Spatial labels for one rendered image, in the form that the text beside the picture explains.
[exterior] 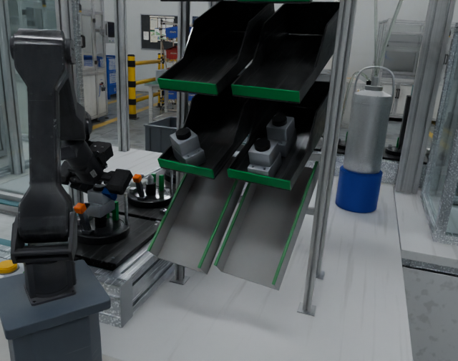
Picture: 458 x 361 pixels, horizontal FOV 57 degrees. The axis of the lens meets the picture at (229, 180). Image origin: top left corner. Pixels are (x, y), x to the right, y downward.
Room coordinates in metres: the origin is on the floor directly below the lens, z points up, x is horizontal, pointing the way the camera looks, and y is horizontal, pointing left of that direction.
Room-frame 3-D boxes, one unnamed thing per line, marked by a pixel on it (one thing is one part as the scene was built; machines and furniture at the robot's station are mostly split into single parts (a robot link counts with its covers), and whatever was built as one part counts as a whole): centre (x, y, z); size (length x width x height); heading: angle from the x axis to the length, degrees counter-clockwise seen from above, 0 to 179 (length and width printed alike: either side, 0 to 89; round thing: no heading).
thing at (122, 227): (0.96, 0.32, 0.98); 0.14 x 0.14 x 0.02
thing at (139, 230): (0.96, 0.32, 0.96); 0.24 x 0.24 x 0.02; 72
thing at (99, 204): (0.97, 0.31, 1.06); 0.08 x 0.04 x 0.07; 163
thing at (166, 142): (3.10, 0.28, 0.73); 0.62 x 0.42 x 0.23; 72
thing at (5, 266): (0.78, 0.46, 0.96); 0.04 x 0.04 x 0.02
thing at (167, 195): (1.20, 0.24, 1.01); 0.24 x 0.24 x 0.13; 72
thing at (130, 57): (9.40, 1.60, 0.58); 3.40 x 0.20 x 1.15; 170
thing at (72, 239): (0.57, 0.28, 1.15); 0.09 x 0.07 x 0.06; 102
